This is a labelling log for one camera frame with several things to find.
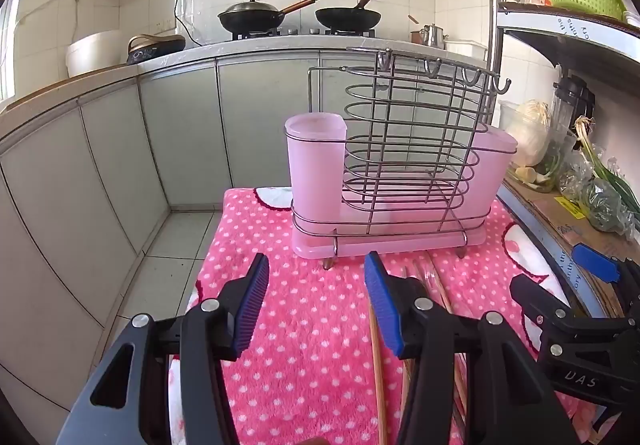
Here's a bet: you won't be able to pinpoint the light wooden chopstick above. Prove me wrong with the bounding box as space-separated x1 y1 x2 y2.
368 302 388 445

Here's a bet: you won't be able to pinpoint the black blender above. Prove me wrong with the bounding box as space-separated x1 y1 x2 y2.
550 75 596 140

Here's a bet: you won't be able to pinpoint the clear plastic tub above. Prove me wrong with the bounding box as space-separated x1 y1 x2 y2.
497 100 576 193

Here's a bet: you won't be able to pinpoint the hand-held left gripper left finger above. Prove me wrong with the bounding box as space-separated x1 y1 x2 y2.
55 252 271 445

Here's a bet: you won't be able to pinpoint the dark wooden chopstick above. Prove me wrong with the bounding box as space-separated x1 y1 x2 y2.
451 352 471 445

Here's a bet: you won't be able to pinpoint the metal storage shelf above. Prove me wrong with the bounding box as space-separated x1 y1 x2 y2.
480 0 640 326

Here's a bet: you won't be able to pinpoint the brown wooden chopstick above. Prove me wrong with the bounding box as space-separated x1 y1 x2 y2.
425 252 456 316

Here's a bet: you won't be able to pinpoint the narrow pink plastic cup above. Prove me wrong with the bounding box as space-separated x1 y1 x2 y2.
284 112 347 226

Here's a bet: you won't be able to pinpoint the wide pink plastic cup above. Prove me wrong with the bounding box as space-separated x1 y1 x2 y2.
467 125 518 220

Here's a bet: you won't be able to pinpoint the pink polka dot blanket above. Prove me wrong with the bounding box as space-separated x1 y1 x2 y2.
167 185 601 445

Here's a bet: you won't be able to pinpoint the white plastic container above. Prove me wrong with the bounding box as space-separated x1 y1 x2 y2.
444 41 488 63

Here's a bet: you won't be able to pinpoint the clear plastic spoon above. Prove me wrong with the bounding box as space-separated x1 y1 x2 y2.
412 257 443 306

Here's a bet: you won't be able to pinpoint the open black wok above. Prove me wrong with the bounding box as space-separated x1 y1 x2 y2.
315 0 383 32

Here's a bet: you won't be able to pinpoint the steel kettle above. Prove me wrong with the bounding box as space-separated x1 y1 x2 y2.
419 23 448 48

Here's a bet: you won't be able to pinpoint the black power cable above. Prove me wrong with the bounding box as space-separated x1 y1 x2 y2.
172 0 206 48

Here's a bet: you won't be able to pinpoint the metal wire utensil rack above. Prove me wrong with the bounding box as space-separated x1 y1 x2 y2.
291 47 512 271

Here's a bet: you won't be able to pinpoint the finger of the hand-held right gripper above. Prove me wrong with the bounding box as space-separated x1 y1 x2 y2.
571 243 640 316
510 273 603 353

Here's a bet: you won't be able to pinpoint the gas stove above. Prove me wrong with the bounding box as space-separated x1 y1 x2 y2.
230 25 377 42

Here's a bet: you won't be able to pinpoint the napa cabbage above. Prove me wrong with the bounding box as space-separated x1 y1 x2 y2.
512 100 553 168

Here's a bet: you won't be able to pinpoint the grey kitchen counter cabinets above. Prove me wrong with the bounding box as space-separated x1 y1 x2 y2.
0 35 501 426

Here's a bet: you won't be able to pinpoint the window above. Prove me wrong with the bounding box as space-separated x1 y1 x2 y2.
0 0 23 106

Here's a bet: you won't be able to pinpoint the black electric cooker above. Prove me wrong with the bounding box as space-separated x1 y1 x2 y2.
126 34 187 66

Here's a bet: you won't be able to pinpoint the bag of green vegetables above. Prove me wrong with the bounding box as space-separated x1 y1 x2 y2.
560 160 640 241

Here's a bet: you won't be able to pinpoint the pink plastic drip tray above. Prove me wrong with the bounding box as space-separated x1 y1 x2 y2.
291 205 487 260

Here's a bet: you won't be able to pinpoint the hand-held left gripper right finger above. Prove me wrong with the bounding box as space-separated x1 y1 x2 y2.
364 251 581 445

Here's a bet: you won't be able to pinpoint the black wok with lid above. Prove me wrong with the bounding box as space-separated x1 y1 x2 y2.
217 0 321 34

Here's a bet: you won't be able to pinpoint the cardboard box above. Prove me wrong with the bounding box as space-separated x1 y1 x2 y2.
505 175 640 326

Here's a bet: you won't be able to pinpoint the green onions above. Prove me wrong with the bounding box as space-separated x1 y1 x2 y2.
575 117 640 216

